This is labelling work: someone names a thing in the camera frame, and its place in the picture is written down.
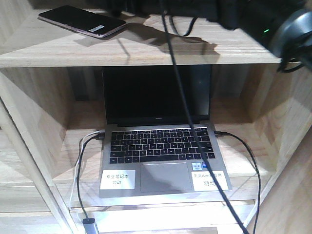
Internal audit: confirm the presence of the silver laptop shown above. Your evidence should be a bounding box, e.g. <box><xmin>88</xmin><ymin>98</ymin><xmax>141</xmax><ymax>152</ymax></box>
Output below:
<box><xmin>99</xmin><ymin>65</ymin><xmax>232</xmax><ymax>198</ymax></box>

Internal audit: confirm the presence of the wooden shelf unit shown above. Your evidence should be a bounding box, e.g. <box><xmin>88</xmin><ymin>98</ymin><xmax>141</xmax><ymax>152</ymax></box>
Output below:
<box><xmin>0</xmin><ymin>0</ymin><xmax>312</xmax><ymax>234</ymax></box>

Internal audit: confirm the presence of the black foldable phone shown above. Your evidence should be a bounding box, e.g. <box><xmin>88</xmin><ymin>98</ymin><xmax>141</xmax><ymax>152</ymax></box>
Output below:
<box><xmin>38</xmin><ymin>5</ymin><xmax>126</xmax><ymax>39</ymax></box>

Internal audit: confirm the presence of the white label left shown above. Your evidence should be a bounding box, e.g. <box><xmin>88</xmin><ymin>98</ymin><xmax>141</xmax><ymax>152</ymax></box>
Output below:
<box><xmin>100</xmin><ymin>170</ymin><xmax>136</xmax><ymax>190</ymax></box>

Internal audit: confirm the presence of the black laptop cable left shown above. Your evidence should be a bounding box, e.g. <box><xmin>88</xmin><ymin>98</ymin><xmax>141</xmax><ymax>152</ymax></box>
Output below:
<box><xmin>76</xmin><ymin>134</ymin><xmax>106</xmax><ymax>219</ymax></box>

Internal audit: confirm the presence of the white laptop cable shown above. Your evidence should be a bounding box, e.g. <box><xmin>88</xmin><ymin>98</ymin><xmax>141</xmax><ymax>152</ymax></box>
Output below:
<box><xmin>69</xmin><ymin>130</ymin><xmax>106</xmax><ymax>210</ymax></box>

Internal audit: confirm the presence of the white label right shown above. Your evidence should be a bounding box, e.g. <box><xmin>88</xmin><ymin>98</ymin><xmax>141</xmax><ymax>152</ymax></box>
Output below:
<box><xmin>191</xmin><ymin>171</ymin><xmax>229</xmax><ymax>192</ymax></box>

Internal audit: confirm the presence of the black laptop cable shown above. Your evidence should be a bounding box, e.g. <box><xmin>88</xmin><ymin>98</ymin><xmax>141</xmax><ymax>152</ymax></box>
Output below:
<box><xmin>214</xmin><ymin>131</ymin><xmax>262</xmax><ymax>234</ymax></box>
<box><xmin>76</xmin><ymin>134</ymin><xmax>106</xmax><ymax>219</ymax></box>

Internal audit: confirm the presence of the black laptop cable right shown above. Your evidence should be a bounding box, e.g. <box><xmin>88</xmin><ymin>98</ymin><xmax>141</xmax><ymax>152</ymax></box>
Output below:
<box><xmin>214</xmin><ymin>131</ymin><xmax>262</xmax><ymax>234</ymax></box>

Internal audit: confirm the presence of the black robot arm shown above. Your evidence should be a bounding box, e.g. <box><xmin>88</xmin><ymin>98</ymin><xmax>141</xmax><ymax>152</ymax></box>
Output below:
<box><xmin>102</xmin><ymin>0</ymin><xmax>312</xmax><ymax>73</ymax></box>

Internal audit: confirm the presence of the grey usb hub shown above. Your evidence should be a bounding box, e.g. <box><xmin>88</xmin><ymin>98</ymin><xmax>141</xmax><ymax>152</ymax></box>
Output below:
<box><xmin>82</xmin><ymin>218</ymin><xmax>99</xmax><ymax>234</ymax></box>

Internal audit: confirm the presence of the white label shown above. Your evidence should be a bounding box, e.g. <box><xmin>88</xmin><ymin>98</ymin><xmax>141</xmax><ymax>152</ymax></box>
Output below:
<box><xmin>191</xmin><ymin>171</ymin><xmax>229</xmax><ymax>192</ymax></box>
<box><xmin>100</xmin><ymin>170</ymin><xmax>136</xmax><ymax>190</ymax></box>

